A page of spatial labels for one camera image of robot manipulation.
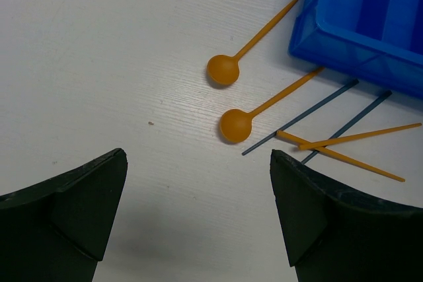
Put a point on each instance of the orange chopstick lower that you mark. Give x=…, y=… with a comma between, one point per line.
x=338, y=156

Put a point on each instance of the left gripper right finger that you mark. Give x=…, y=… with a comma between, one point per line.
x=333, y=232

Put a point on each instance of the blue divided plastic tray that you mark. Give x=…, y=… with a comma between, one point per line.
x=379, y=41

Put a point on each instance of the dark blue chopstick right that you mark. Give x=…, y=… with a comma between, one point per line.
x=362, y=113

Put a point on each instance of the orange chopstick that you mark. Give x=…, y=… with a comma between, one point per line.
x=338, y=156
x=349, y=138

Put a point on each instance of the orange spoon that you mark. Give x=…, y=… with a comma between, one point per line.
x=235, y=125
x=224, y=69

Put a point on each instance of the dark blue chopstick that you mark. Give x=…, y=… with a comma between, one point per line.
x=362, y=113
x=303, y=115

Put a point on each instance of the dark blue chopstick left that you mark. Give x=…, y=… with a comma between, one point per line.
x=303, y=115

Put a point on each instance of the orange chopstick upper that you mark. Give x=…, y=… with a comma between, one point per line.
x=349, y=138

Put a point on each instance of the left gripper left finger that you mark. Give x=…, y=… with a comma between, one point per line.
x=58, y=229

